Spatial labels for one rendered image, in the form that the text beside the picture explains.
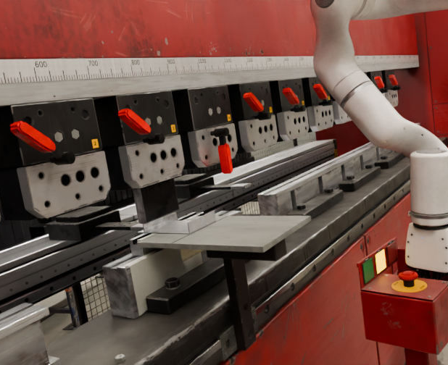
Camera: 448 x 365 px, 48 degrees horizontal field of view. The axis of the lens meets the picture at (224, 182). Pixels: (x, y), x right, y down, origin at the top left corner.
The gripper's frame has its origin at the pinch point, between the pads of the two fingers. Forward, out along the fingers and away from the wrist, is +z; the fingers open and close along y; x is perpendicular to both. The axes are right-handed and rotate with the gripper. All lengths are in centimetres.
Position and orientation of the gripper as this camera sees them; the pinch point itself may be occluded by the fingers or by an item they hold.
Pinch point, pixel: (430, 287)
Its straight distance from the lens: 126.1
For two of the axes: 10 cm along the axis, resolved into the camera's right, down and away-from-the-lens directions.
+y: 7.4, 0.7, -6.7
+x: 6.6, -2.1, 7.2
